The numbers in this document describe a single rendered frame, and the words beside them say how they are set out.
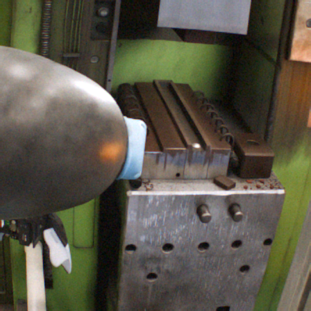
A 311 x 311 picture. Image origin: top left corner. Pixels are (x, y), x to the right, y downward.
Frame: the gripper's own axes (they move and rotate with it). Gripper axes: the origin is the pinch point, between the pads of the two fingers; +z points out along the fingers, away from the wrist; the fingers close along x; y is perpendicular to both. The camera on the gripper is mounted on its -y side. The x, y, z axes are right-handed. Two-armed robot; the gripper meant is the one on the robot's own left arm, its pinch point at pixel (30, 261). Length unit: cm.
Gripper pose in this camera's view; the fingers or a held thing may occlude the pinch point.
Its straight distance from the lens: 104.2
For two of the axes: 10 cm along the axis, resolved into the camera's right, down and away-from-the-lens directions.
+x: 9.8, 1.8, -1.1
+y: -1.8, 4.3, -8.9
